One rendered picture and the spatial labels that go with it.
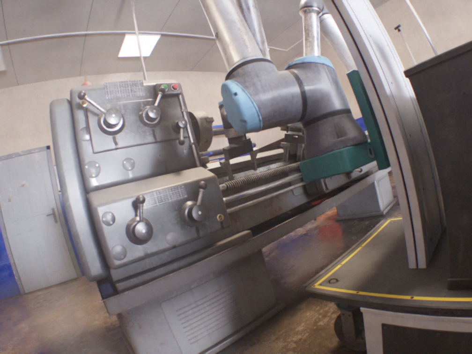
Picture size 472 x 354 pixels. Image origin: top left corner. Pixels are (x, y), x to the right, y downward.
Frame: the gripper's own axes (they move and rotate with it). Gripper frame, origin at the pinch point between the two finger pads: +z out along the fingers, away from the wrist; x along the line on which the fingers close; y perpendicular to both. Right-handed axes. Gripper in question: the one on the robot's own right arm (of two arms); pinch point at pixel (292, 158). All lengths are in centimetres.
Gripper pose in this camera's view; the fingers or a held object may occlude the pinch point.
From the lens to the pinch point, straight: 141.2
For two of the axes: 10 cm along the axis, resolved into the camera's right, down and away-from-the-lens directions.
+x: 7.4, -0.8, 6.7
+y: 6.7, 2.0, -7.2
